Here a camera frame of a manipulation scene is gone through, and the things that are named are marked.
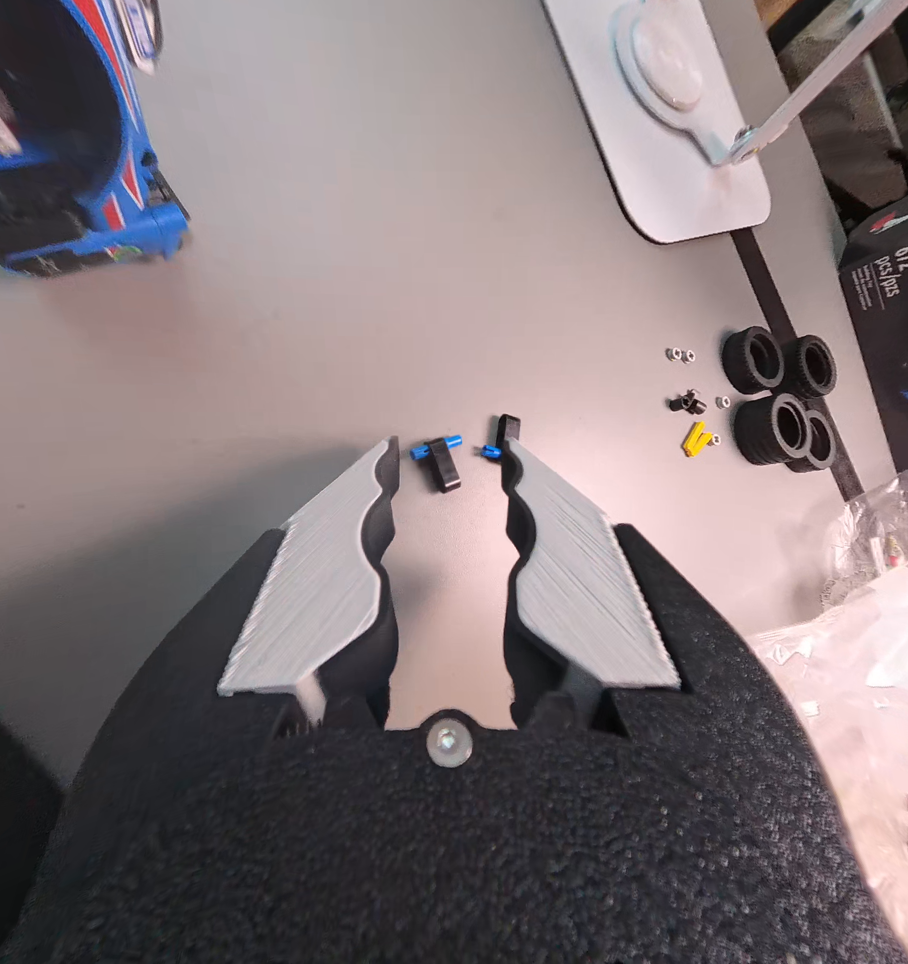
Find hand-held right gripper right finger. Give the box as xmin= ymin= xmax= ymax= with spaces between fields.
xmin=502 ymin=440 xmax=682 ymax=728

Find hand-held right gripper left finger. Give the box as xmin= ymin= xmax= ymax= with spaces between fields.
xmin=217 ymin=437 xmax=402 ymax=726

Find black brick with blue pin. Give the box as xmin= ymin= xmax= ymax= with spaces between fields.
xmin=410 ymin=435 xmax=464 ymax=494
xmin=480 ymin=414 xmax=523 ymax=462

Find toy brick race car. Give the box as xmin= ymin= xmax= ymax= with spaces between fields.
xmin=0 ymin=0 xmax=193 ymax=278

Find grey desk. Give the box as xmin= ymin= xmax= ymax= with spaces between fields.
xmin=0 ymin=0 xmax=906 ymax=814

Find small black rubber tyre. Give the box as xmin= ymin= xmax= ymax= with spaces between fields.
xmin=789 ymin=410 xmax=839 ymax=471
xmin=721 ymin=326 xmax=785 ymax=395
xmin=734 ymin=393 xmax=810 ymax=466
xmin=784 ymin=335 xmax=837 ymax=400

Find clear plastic bag pile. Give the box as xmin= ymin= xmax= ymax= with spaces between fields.
xmin=747 ymin=459 xmax=908 ymax=964

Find four black rubber tyres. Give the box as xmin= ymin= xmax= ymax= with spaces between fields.
xmin=728 ymin=226 xmax=869 ymax=504

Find white book stand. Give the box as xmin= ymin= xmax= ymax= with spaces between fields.
xmin=540 ymin=0 xmax=908 ymax=246

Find black toy car set box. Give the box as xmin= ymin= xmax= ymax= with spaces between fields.
xmin=838 ymin=181 xmax=908 ymax=468

